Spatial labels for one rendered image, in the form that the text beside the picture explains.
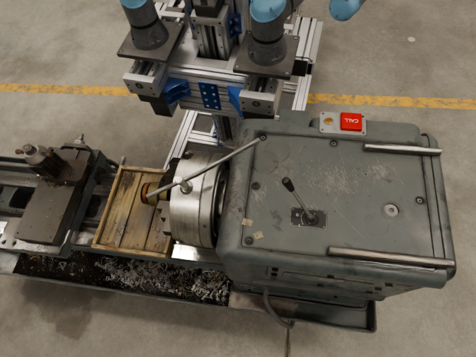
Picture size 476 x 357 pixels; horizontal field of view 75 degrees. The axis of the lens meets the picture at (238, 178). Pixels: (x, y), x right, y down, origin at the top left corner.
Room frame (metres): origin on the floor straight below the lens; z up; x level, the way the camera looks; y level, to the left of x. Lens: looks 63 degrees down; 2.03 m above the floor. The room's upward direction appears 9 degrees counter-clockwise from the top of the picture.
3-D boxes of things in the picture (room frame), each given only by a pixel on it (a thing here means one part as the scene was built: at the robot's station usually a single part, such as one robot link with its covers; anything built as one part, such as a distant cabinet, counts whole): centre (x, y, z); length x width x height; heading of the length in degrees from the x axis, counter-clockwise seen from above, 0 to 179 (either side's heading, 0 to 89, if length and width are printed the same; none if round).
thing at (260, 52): (0.96, -0.19, 1.21); 0.15 x 0.15 x 0.10
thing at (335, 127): (0.51, -0.34, 1.23); 0.13 x 0.08 x 0.05; 73
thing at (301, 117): (0.55, -0.20, 1.24); 0.09 x 0.08 x 0.03; 73
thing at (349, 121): (0.51, -0.36, 1.26); 0.06 x 0.06 x 0.02; 73
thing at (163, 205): (0.36, 0.23, 1.09); 0.12 x 0.11 x 0.05; 163
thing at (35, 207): (0.62, 0.73, 0.95); 0.43 x 0.17 x 0.05; 163
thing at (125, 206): (0.51, 0.40, 0.89); 0.36 x 0.30 x 0.04; 163
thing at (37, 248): (0.62, 0.78, 0.90); 0.47 x 0.30 x 0.06; 163
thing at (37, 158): (0.68, 0.71, 1.13); 0.08 x 0.08 x 0.03
